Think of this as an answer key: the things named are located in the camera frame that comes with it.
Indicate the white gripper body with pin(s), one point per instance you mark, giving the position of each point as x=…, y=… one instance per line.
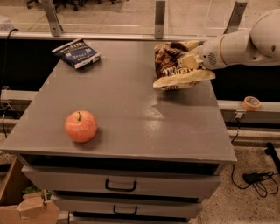
x=209, y=54

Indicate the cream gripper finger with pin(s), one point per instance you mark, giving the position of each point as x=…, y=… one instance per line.
x=192, y=61

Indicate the brown sea salt chip bag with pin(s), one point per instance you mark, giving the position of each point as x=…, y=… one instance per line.
x=169, y=75

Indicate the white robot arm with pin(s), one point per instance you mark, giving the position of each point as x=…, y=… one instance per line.
x=257, y=46

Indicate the blue chip bag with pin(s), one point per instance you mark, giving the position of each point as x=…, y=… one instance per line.
x=77, y=53

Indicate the orange tape roll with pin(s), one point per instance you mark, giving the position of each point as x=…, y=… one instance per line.
x=251, y=103

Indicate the grey drawer cabinet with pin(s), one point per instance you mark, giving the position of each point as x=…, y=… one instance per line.
x=139, y=128

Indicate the top grey drawer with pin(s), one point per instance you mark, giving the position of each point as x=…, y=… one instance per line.
x=148, y=184

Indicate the grey drawer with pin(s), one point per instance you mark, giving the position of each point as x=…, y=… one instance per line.
x=148, y=184
x=93, y=205

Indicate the red apple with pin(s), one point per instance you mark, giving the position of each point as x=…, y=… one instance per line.
x=80, y=126

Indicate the black office chair base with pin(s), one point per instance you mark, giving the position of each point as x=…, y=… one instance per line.
x=57, y=3

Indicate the cardboard box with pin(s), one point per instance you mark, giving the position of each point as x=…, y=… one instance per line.
x=17, y=207

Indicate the right metal bracket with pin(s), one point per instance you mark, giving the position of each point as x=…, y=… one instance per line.
x=236, y=16

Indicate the metal bracket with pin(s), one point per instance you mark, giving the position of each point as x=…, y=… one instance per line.
x=159, y=19
x=236, y=16
x=52, y=18

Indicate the middle metal bracket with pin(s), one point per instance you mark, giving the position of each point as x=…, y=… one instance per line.
x=159, y=19

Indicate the left metal bracket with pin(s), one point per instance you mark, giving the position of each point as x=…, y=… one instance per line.
x=52, y=18

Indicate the black power adapter with cable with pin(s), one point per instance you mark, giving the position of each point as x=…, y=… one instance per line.
x=256, y=179

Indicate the black top drawer handle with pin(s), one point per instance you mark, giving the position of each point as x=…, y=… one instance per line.
x=120, y=187

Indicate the black drawer handle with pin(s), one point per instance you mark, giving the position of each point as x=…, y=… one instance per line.
x=120, y=187
x=125, y=210

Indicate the metal rail behind table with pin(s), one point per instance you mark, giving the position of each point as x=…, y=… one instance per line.
x=77, y=35

